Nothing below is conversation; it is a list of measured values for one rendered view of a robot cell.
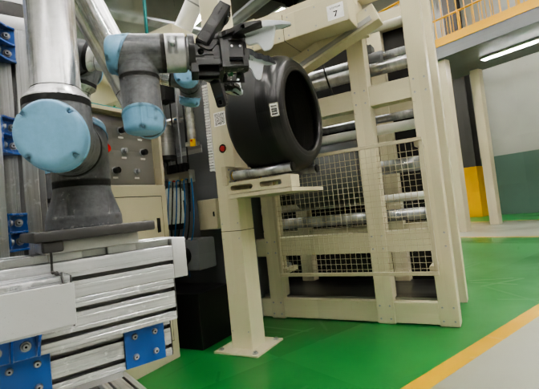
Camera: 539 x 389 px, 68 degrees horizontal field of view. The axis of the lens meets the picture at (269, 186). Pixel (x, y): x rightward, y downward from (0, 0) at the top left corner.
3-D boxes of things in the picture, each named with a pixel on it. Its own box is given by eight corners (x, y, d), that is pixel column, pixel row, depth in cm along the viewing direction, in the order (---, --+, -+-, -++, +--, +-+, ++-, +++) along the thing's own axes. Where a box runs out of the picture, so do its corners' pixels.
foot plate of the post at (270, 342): (213, 353, 206) (213, 349, 207) (242, 336, 230) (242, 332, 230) (257, 358, 193) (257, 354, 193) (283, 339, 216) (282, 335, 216)
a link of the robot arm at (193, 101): (175, 98, 138) (179, 67, 138) (179, 107, 149) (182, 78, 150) (198, 101, 138) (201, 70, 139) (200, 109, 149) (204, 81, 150)
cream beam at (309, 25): (249, 52, 233) (246, 27, 234) (270, 64, 255) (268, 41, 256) (349, 18, 203) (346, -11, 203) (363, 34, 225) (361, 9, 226)
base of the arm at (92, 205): (52, 230, 75) (48, 178, 76) (40, 232, 87) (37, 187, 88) (131, 222, 84) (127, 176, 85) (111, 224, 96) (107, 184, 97)
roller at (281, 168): (230, 170, 201) (235, 173, 204) (229, 178, 199) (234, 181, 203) (292, 160, 183) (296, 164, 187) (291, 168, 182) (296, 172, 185)
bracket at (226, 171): (222, 186, 197) (220, 166, 198) (263, 185, 232) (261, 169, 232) (228, 185, 196) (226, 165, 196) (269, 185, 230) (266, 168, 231)
